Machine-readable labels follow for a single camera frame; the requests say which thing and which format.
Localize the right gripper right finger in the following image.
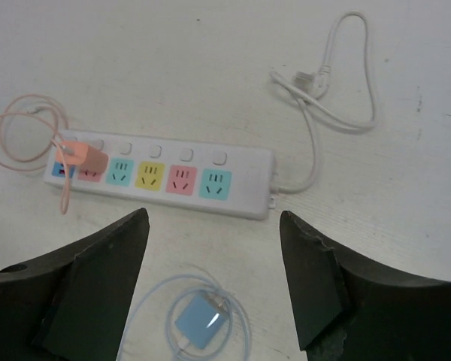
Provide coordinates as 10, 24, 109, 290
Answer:
280, 211, 451, 360

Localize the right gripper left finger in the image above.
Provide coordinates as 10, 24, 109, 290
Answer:
0, 208, 150, 361

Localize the white colourful power strip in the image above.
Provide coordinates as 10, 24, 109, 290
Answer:
64, 130, 275, 220

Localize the pink charger plug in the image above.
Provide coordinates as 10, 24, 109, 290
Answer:
54, 141, 109, 174

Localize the blue charger plug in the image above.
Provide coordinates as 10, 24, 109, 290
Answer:
174, 293, 229, 350

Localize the white power strip cord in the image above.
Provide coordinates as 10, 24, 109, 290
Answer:
268, 11, 377, 196

